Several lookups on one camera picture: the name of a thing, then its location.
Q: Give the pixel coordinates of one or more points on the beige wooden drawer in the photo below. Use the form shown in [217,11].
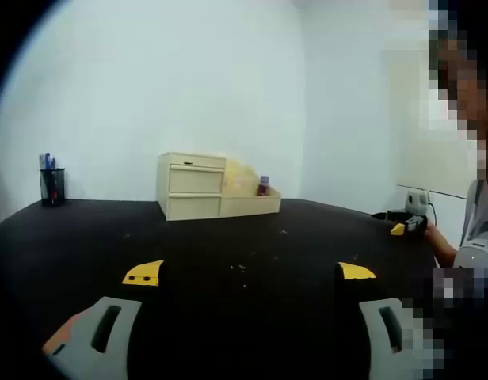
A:
[196,182]
[194,207]

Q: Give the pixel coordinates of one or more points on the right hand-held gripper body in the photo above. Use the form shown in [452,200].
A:
[416,202]

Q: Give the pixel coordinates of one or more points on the black mesh pen holder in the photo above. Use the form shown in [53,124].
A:
[52,190]

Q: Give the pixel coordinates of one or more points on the beige wooden drawer organizer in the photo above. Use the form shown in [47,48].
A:
[248,206]

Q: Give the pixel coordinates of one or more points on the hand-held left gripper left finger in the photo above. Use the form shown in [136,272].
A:
[105,340]

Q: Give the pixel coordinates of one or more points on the bunch of coloured pens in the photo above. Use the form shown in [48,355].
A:
[48,161]

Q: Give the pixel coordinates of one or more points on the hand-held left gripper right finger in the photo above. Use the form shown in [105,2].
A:
[386,336]

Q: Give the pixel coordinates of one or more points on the purple-capped amber cosmetic bottle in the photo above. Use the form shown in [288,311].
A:
[264,188]

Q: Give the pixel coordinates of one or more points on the person's left hand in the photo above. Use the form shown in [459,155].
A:
[62,332]

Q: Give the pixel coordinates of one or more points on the white chest-worn device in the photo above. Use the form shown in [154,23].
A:
[477,251]

